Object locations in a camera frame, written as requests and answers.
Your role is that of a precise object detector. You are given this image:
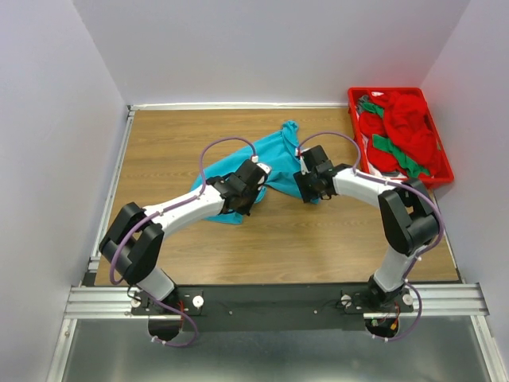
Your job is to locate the teal t-shirt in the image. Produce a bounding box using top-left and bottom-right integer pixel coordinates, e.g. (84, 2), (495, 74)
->
(204, 120), (301, 203)

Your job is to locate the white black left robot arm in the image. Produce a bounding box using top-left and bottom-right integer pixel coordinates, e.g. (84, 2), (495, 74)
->
(99, 159), (271, 314)

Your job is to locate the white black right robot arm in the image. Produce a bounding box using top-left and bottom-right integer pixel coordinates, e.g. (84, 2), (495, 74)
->
(293, 146), (443, 312)

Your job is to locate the red plastic bin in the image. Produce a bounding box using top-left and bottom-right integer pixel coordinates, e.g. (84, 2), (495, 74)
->
(348, 88), (454, 189)

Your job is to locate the grey garment in bin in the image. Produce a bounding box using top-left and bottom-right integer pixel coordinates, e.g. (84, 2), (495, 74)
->
(356, 95), (374, 114)

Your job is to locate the green t-shirt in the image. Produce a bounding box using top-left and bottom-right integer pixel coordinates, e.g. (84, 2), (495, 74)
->
(357, 103), (430, 177)

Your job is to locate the red t-shirt pile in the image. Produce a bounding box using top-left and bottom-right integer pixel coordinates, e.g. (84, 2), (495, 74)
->
(366, 91), (441, 178)

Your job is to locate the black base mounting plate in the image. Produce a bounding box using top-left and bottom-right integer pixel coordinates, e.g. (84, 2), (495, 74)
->
(130, 283), (414, 333)

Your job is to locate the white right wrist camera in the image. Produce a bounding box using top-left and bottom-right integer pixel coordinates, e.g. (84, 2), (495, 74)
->
(295, 147), (308, 175)

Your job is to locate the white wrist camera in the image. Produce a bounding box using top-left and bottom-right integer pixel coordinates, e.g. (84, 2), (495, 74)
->
(251, 157), (272, 188)
(295, 147), (308, 175)

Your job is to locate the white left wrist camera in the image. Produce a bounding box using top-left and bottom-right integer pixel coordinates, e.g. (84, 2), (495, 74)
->
(251, 157), (272, 188)

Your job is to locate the aluminium frame rail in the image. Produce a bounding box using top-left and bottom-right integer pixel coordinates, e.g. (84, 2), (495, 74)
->
(59, 111), (508, 381)

